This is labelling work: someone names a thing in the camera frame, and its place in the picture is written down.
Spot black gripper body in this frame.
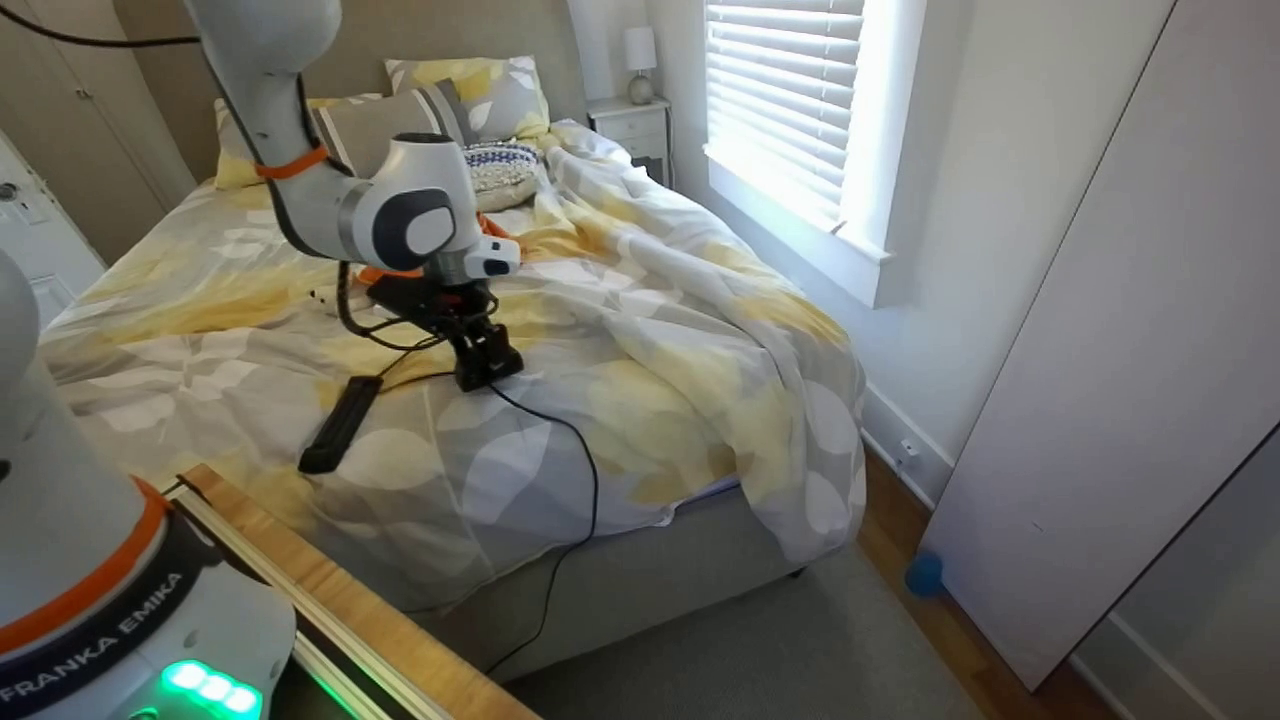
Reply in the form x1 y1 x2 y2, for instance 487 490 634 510
366 270 504 338

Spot black clock cable with adapter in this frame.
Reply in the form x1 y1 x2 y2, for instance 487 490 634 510
371 347 603 678

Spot grey bed base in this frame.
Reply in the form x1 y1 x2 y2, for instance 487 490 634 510
419 475 812 685

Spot black remote control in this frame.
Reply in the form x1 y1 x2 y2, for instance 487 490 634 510
297 372 388 481

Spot blue white knit pillow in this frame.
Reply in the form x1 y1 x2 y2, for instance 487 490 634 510
462 141 554 215

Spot yellow grey floral duvet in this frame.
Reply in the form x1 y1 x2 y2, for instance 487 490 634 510
38 115 872 618

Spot white nightstand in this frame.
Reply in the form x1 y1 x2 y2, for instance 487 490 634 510
584 97 678 185

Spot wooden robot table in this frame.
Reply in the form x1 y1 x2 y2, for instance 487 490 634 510
164 461 540 720

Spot small white table lamp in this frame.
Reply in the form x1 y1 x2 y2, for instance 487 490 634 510
619 23 664 107

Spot white window blinds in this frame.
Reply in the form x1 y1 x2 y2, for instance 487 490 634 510
699 0 867 236

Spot small blue ball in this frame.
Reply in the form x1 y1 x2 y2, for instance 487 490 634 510
905 548 948 599

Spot white leaning board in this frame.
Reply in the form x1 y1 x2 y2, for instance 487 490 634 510
917 0 1280 694

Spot orange cable strap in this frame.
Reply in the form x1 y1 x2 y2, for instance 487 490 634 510
253 141 338 186

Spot white window frame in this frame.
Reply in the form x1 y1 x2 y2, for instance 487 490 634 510
690 0 934 312

